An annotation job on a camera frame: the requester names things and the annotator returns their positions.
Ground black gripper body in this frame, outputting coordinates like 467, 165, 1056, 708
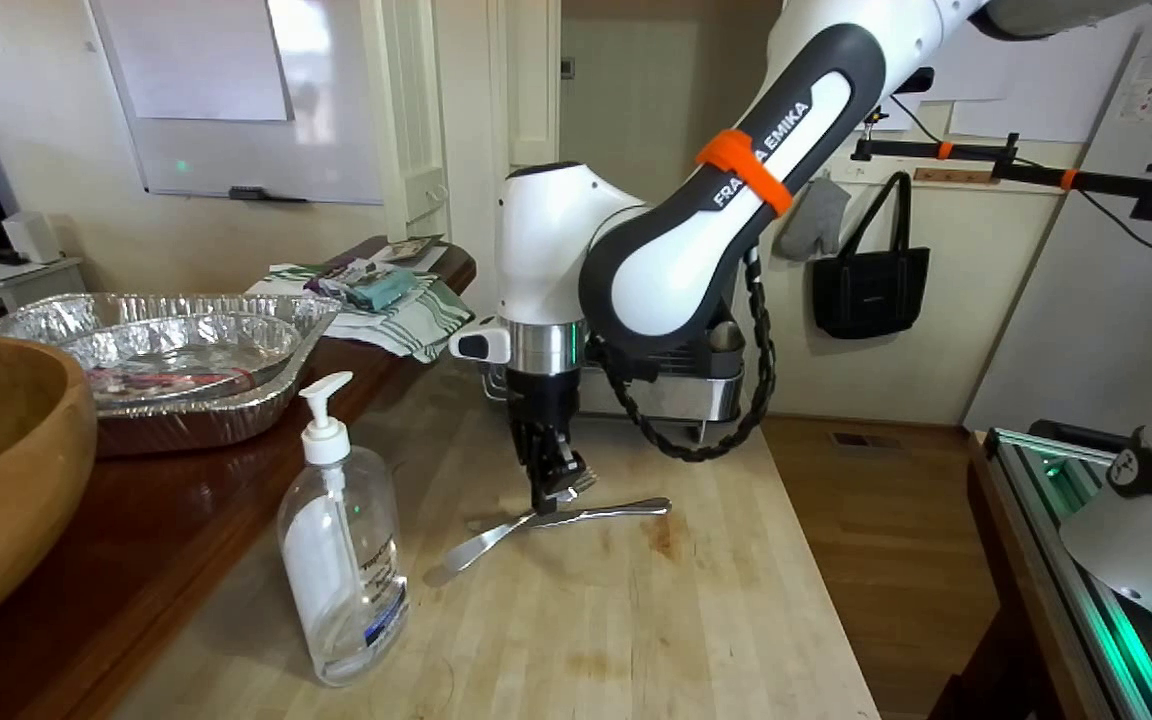
506, 373, 580, 461

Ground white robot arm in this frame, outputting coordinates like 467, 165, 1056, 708
450, 0, 1152, 517

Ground silver table knife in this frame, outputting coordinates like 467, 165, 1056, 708
528, 495, 671, 528

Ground striped dish towels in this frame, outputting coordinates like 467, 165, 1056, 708
252, 239, 477, 365

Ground clear sanitizer pump bottle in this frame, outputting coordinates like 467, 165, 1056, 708
279, 373, 407, 683

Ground grey oven mitt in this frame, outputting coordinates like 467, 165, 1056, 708
771, 176, 847, 260

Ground black tote bag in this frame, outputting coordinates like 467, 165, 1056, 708
806, 171, 932, 340

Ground aluminium foil tray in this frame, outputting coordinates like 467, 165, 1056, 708
0, 291, 334, 455

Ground dark wooden side table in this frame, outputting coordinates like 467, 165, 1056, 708
0, 237, 481, 720

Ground white whiteboard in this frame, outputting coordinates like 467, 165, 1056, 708
89, 0, 382, 206

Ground green lit robot base rail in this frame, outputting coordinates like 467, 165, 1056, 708
970, 424, 1152, 720

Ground black camera on boom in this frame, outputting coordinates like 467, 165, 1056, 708
852, 135, 1152, 219

